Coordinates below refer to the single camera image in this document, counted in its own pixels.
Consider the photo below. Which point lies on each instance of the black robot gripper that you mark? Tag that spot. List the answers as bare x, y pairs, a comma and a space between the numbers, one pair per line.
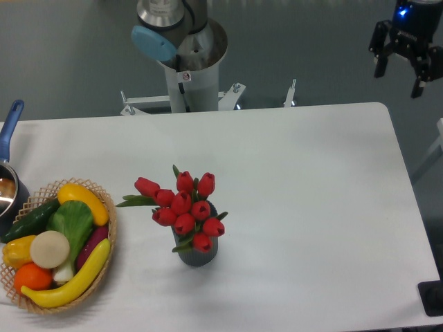
411, 32

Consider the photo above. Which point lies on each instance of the red tulip bouquet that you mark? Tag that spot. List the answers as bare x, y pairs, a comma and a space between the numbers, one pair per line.
187, 211

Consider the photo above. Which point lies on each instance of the dark grey ribbed vase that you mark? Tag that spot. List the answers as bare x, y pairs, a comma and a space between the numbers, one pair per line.
199, 254

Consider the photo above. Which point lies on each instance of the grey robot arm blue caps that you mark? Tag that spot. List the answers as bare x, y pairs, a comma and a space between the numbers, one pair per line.
180, 36

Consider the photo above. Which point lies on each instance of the black box at table edge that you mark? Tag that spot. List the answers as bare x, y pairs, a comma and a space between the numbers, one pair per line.
431, 296

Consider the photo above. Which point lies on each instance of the purple sweet potato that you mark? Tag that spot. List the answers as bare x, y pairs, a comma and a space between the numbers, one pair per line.
94, 239

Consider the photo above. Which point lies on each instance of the yellow squash upper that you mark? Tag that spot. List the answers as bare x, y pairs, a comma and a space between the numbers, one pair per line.
76, 192

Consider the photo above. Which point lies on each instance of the green leafy bok choy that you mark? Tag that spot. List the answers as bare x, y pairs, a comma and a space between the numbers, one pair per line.
74, 220

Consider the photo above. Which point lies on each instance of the woven wicker basket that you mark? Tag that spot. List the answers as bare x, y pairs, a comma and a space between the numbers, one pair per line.
39, 197

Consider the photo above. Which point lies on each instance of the green cucumber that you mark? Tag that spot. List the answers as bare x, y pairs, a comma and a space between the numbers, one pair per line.
33, 222

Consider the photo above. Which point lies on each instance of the beige round mushroom cap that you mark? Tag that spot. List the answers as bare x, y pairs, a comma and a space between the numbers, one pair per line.
49, 249

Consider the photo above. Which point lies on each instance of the yellow banana squash lower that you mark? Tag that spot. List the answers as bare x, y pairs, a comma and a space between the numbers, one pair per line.
74, 288

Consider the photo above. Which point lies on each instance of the yellow bell pepper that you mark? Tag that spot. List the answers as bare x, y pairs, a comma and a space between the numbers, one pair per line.
17, 252

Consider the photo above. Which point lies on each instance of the orange fruit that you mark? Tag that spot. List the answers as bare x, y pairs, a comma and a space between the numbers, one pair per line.
34, 277

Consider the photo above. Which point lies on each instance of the white frame at right edge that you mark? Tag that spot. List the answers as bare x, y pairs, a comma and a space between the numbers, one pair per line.
432, 155

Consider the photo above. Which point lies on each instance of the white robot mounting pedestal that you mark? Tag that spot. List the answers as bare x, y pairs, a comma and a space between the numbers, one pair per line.
197, 83

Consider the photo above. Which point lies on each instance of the blue handled saucepan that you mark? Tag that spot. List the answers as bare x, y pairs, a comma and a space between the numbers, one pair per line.
13, 192

